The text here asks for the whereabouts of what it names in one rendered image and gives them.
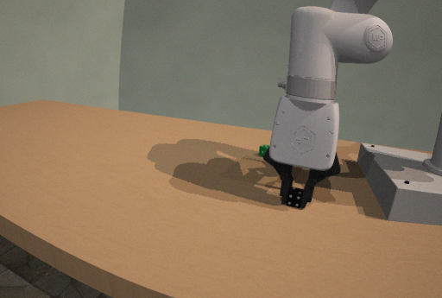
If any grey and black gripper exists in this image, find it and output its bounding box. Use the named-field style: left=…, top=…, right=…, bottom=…
left=263, top=94, right=341, bottom=208

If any green die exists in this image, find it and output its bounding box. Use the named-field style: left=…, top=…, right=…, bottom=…
left=259, top=144, right=269, bottom=157

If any black die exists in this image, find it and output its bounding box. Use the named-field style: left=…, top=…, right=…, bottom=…
left=286, top=187, right=303, bottom=208

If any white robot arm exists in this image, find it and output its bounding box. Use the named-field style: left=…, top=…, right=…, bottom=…
left=278, top=0, right=442, bottom=176

